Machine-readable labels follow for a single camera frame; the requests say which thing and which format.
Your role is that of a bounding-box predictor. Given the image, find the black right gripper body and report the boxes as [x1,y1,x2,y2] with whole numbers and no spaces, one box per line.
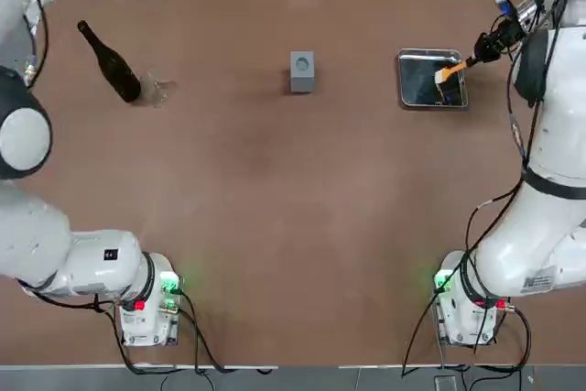
[493,15,526,47]

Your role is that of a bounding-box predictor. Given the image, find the clear wine glass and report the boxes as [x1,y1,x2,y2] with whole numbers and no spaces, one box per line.
[143,67,179,110]

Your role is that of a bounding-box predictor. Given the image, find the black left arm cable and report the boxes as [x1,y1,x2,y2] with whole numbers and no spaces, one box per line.
[20,0,50,88]

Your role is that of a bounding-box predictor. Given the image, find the black base cable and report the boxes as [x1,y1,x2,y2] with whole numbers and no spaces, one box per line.
[86,289,276,376]
[401,288,535,378]

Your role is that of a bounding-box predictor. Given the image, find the silver metal tray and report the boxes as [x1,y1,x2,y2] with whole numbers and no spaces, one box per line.
[396,47,471,111]

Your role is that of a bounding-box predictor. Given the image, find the dark brown glass bottle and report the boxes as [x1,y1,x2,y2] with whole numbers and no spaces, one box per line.
[76,19,144,104]

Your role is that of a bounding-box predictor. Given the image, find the orange handled paint brush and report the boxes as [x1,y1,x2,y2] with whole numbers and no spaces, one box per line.
[432,55,478,86]

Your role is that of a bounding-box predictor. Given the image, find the black left base cable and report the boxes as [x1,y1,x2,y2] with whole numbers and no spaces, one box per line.
[86,289,276,376]

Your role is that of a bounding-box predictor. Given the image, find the black right base cable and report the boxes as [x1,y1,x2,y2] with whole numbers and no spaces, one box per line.
[401,288,535,378]

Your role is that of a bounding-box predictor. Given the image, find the grey part base block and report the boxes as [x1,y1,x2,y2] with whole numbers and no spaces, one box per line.
[289,50,318,95]

